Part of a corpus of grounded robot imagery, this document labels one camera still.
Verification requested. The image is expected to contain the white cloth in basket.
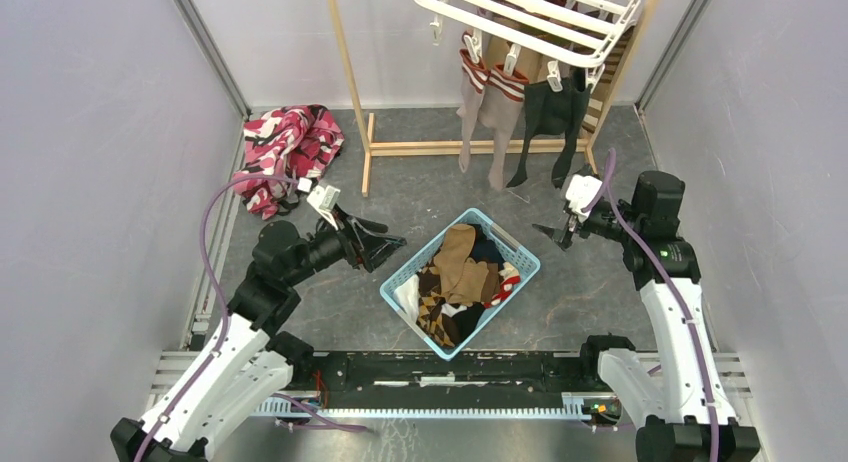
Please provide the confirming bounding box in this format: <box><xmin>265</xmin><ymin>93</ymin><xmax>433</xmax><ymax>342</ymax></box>
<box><xmin>394</xmin><ymin>274</ymin><xmax>420</xmax><ymax>324</ymax></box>

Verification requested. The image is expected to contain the light blue cable tray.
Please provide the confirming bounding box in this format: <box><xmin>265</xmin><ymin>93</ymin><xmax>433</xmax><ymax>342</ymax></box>
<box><xmin>250</xmin><ymin>397</ymin><xmax>591</xmax><ymax>422</ymax></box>

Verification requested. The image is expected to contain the wooden hanger stand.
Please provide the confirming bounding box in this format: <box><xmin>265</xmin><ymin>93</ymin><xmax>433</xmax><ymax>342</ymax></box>
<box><xmin>321</xmin><ymin>0</ymin><xmax>673</xmax><ymax>198</ymax></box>

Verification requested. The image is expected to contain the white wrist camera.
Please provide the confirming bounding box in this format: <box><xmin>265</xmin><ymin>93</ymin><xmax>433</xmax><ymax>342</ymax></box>
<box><xmin>297</xmin><ymin>177</ymin><xmax>341</xmax><ymax>231</ymax></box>
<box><xmin>563</xmin><ymin>174</ymin><xmax>603</xmax><ymax>222</ymax></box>

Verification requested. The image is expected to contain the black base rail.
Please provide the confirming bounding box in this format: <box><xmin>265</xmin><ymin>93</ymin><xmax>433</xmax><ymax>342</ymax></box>
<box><xmin>284</xmin><ymin>351</ymin><xmax>610</xmax><ymax>410</ymax></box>

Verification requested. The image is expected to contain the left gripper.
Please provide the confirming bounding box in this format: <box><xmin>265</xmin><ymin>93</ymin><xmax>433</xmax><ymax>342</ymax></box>
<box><xmin>285</xmin><ymin>203</ymin><xmax>407</xmax><ymax>286</ymax></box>

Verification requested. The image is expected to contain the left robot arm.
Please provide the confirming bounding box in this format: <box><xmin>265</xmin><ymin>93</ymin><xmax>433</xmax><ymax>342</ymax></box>
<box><xmin>110</xmin><ymin>207</ymin><xmax>406</xmax><ymax>461</ymax></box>

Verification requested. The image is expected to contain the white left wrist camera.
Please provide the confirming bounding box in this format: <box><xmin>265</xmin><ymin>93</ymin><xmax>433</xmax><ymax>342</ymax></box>
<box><xmin>297</xmin><ymin>177</ymin><xmax>341</xmax><ymax>231</ymax></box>

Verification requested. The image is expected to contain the black sock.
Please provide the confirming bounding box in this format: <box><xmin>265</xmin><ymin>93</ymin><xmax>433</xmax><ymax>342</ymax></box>
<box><xmin>506</xmin><ymin>82</ymin><xmax>571</xmax><ymax>188</ymax></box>
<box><xmin>551</xmin><ymin>68</ymin><xmax>591</xmax><ymax>189</ymax></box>

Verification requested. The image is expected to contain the brown striped sock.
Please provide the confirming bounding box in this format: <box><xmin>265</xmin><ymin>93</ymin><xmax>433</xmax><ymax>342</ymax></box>
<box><xmin>581</xmin><ymin>23</ymin><xmax>636</xmax><ymax>138</ymax></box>

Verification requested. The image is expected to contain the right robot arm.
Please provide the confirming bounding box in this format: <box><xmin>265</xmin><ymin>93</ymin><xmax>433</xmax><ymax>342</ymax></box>
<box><xmin>539</xmin><ymin>168</ymin><xmax>761</xmax><ymax>461</ymax></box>

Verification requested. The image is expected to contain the brown yellow checked sock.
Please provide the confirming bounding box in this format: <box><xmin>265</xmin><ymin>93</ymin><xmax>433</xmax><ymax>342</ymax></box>
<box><xmin>416</xmin><ymin>262</ymin><xmax>461</xmax><ymax>349</ymax></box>

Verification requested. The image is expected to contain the red santa sock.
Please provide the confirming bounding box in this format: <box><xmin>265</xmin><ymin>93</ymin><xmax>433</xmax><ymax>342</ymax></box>
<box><xmin>484</xmin><ymin>262</ymin><xmax>521</xmax><ymax>308</ymax></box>

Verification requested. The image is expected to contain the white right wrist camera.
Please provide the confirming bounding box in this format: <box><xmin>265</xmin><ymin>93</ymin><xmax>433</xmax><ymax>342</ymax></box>
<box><xmin>563</xmin><ymin>174</ymin><xmax>603</xmax><ymax>222</ymax></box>

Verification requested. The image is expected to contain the beige pink sock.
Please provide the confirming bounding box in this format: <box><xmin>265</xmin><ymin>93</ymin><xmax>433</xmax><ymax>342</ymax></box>
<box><xmin>478</xmin><ymin>64</ymin><xmax>529</xmax><ymax>191</ymax></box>

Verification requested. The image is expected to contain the tan ribbed sock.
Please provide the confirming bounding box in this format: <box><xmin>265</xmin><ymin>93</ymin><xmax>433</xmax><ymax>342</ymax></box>
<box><xmin>433</xmin><ymin>224</ymin><xmax>501</xmax><ymax>306</ymax></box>

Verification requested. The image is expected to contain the navy blue sock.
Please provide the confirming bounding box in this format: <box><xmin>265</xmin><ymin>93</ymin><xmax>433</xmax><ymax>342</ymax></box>
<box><xmin>469</xmin><ymin>224</ymin><xmax>505</xmax><ymax>270</ymax></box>

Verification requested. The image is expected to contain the pink camouflage cloth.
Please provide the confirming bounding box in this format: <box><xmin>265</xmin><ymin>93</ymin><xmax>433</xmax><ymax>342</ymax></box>
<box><xmin>232</xmin><ymin>104</ymin><xmax>345</xmax><ymax>220</ymax></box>

